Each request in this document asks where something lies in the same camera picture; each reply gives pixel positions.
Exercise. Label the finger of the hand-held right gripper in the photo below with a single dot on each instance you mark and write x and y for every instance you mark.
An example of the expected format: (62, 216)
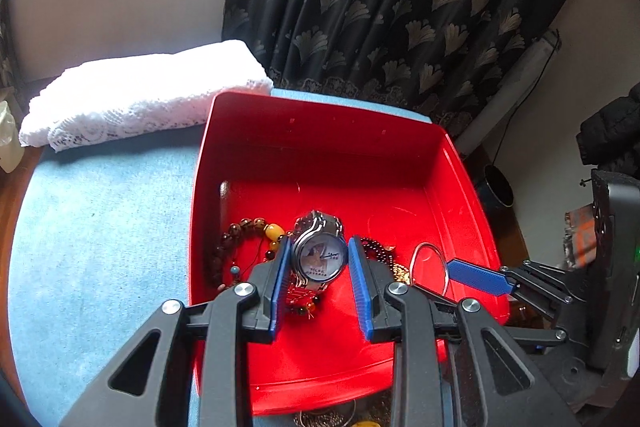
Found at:
(542, 338)
(475, 274)

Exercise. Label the blue table cloth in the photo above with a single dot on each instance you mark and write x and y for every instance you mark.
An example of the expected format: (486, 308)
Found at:
(100, 257)

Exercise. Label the white rolled tube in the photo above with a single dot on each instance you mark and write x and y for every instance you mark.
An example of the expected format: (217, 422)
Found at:
(515, 87)

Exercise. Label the white lace cloth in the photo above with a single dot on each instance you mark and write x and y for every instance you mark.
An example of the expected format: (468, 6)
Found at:
(140, 97)

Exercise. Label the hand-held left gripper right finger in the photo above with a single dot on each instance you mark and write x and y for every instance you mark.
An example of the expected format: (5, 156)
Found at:
(361, 287)

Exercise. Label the orange patterned box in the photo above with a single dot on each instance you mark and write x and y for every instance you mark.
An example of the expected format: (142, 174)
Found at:
(580, 237)

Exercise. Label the silver wristwatch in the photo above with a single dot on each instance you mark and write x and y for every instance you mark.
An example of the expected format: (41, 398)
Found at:
(320, 257)

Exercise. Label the red tin box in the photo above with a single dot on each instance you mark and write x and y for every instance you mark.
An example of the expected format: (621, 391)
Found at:
(325, 167)

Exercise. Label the black jacket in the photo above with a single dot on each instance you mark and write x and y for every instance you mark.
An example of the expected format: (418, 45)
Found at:
(615, 132)

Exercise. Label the yellow amber pendant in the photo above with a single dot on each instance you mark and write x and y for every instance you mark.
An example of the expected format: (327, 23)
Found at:
(367, 423)

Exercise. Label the black vase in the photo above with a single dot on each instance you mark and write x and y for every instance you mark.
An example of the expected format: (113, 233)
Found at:
(495, 189)

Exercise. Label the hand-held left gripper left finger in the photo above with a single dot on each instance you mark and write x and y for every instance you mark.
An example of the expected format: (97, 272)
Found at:
(280, 287)

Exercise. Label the silver bangle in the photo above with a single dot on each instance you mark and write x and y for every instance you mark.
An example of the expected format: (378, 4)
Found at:
(413, 262)

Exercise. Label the small gold charm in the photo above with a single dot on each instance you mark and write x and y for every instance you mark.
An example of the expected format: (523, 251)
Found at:
(402, 274)

